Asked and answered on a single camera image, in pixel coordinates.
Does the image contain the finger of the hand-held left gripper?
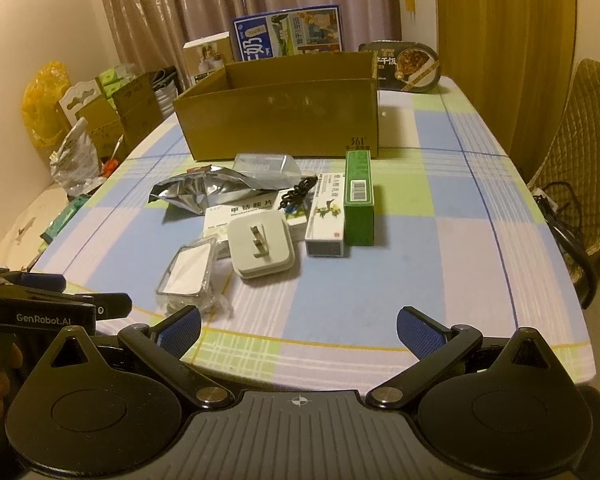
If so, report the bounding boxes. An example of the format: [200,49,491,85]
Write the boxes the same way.
[55,292,133,321]
[0,267,67,293]

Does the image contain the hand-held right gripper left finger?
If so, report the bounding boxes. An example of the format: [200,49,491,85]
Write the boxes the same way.
[45,305,236,411]

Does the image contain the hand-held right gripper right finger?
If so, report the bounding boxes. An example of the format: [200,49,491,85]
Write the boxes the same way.
[366,305,558,411]

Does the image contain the clear plastic packet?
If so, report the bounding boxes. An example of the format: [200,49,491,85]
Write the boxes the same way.
[155,240,236,318]

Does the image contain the white square power adapter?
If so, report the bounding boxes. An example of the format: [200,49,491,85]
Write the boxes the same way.
[227,208,297,281]

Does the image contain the green carton box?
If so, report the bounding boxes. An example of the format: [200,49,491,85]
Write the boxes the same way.
[342,150,376,246]

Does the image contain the white medicine box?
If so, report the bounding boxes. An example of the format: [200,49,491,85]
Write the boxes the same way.
[202,191,311,261]

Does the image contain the white ointment box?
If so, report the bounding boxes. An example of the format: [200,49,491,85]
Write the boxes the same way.
[305,172,349,257]

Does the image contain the silver foil bag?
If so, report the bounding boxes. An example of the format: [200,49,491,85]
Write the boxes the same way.
[147,166,281,217]

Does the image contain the small blue yellow trinket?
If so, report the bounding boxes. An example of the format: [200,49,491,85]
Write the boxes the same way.
[280,202,311,222]

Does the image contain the clear plastic case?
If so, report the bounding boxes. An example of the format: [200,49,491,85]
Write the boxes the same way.
[232,152,301,186]

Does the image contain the short black cable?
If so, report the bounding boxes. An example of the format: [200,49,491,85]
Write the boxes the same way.
[280,174,318,211]

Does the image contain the desktop with checked cloth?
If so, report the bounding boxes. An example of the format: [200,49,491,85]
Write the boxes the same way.
[30,75,593,393]

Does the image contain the green snack packets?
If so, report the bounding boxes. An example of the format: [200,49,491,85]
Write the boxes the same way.
[40,195,88,243]

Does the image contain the crumpled silver white bag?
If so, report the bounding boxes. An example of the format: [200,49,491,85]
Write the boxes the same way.
[49,117,106,196]

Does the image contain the small brown cardboard box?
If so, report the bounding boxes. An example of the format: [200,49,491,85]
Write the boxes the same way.
[77,95,126,161]

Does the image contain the yellow plastic bag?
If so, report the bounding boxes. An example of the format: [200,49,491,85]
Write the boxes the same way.
[21,60,71,148]

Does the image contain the white scalloped cardboard piece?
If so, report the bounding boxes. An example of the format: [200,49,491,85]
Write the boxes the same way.
[57,77,106,126]

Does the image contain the green tissue packs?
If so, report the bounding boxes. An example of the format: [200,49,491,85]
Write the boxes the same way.
[95,65,136,98]

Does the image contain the white shopping bag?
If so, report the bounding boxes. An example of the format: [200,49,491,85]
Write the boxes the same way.
[152,66,181,106]

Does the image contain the black instant rice bowl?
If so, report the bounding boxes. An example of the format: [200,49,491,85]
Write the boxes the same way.
[357,40,441,96]

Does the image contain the white photo product box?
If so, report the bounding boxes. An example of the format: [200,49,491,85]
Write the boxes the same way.
[182,31,232,87]

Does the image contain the blue milk carton box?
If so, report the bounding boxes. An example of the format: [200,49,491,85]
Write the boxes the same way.
[231,4,343,63]

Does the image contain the wooden door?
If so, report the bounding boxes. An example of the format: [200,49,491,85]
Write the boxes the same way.
[432,0,578,171]

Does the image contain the shiny pink curtain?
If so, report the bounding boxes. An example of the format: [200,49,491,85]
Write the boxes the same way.
[92,0,401,86]

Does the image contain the orange handled screwdriver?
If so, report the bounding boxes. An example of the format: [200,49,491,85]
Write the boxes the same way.
[102,135,126,177]

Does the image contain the black floor cable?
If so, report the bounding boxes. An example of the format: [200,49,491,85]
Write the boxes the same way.
[530,182,598,311]

